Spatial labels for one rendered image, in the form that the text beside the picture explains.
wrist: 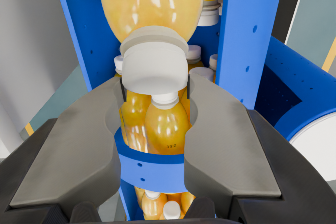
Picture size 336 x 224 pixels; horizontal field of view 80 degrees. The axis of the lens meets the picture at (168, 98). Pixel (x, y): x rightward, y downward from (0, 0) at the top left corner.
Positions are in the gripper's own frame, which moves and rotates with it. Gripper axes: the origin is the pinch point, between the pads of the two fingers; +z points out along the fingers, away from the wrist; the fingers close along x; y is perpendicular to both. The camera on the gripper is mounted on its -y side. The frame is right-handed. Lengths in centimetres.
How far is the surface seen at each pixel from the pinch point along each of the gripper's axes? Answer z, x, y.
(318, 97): 33, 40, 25
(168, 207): 14.2, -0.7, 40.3
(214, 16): 16.1, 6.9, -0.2
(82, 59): 19.1, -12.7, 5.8
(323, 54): 130, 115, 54
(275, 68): 53, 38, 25
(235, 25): 7.4, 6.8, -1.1
